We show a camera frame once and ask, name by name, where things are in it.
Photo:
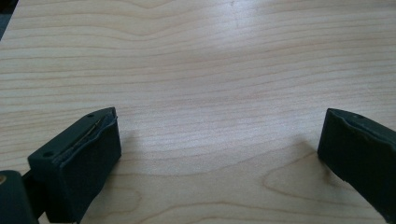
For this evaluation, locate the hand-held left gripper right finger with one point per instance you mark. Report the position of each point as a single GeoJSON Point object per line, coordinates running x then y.
{"type": "Point", "coordinates": [358, 149]}

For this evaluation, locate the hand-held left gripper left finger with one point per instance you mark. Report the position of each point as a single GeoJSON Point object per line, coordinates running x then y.
{"type": "Point", "coordinates": [77, 161]}

